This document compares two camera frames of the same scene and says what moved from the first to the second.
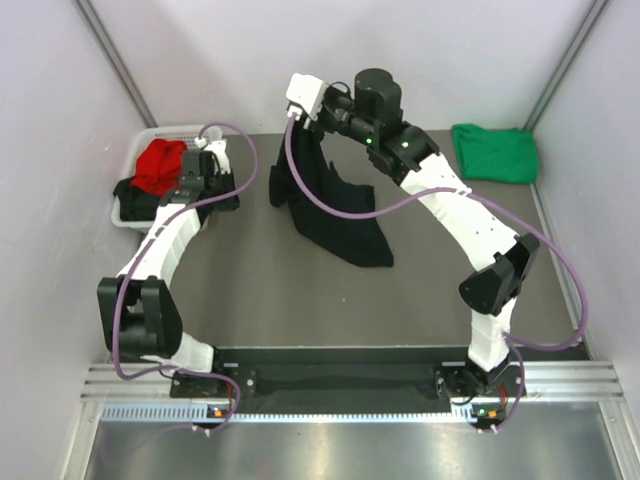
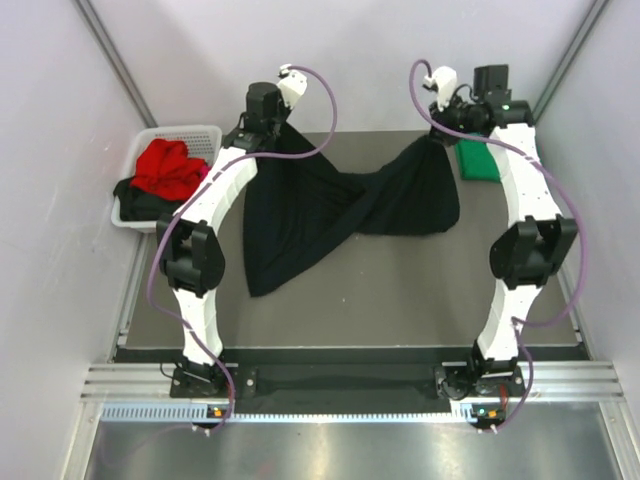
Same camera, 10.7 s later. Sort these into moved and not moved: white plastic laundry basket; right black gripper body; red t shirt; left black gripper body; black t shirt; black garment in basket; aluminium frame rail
Moved: left black gripper body; black t shirt; right black gripper body
Not moved: aluminium frame rail; black garment in basket; white plastic laundry basket; red t shirt
